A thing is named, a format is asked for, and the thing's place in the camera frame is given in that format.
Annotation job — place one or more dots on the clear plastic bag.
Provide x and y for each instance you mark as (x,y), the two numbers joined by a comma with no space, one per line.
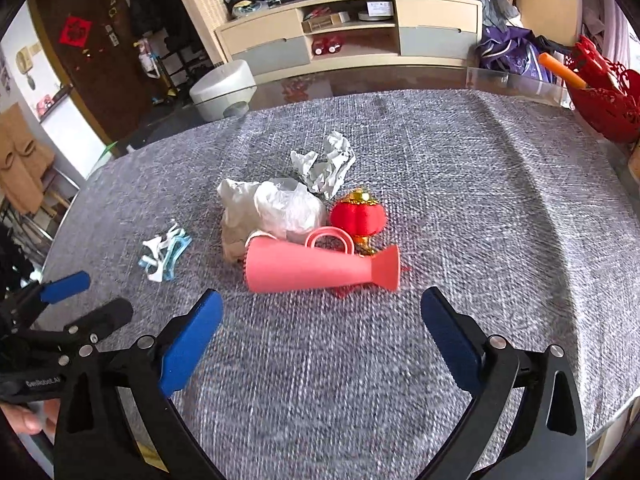
(290,207)

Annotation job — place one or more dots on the flat cardboard box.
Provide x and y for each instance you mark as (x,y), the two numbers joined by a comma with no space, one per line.
(320,21)

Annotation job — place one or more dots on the person's left hand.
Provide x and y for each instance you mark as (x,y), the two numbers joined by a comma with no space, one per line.
(22,417)

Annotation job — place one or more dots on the grey woven table mat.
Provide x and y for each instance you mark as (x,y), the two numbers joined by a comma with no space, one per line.
(450,210)

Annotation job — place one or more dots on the brown wooden door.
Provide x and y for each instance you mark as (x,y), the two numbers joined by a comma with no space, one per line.
(100,85)

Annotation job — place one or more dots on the purple bag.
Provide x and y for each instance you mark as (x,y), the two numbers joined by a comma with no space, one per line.
(510,52)

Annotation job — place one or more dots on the beige wall intercom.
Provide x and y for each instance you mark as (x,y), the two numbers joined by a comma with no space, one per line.
(25,60)

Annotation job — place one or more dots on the orange plastic tube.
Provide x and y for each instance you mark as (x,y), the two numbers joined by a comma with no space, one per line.
(560,70)

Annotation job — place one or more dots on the white round device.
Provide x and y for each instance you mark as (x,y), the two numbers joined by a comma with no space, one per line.
(375,10)

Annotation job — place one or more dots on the white tissue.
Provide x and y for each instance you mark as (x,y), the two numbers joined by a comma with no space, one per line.
(235,210)

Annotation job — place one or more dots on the red plastic basket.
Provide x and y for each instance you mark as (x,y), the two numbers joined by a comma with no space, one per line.
(607,100)

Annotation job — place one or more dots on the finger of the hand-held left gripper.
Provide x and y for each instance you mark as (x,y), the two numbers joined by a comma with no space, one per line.
(65,285)
(100,317)

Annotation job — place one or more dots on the white paper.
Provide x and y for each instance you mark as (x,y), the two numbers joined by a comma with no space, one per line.
(325,170)

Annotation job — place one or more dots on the small red lantern ornament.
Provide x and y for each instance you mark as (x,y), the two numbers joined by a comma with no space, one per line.
(357,217)

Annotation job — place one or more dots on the small pink toy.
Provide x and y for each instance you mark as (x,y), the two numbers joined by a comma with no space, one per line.
(45,105)

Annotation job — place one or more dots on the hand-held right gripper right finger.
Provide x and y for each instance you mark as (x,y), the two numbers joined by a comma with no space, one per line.
(452,340)

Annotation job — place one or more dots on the pink plastic horn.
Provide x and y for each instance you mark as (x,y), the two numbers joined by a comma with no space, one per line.
(320,270)

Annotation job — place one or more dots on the blue and white plastic clip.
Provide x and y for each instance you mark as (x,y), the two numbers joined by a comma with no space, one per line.
(165,255)

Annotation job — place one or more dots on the beige grey television cabinet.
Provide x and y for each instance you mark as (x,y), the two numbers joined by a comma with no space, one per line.
(260,35)

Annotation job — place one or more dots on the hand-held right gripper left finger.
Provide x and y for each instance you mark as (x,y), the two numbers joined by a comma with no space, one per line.
(190,340)

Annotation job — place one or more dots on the red diamond door sticker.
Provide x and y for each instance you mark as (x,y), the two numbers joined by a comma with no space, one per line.
(75,30)

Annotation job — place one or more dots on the dark hanging coats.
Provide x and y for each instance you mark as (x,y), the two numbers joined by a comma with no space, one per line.
(150,0)

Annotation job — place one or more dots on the beige standing air conditioner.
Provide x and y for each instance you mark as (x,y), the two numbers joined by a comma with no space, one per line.
(547,0)

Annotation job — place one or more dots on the pink curtain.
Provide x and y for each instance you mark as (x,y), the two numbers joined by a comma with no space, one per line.
(605,15)

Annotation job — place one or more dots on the white round stool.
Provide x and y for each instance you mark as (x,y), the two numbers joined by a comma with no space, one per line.
(225,90)

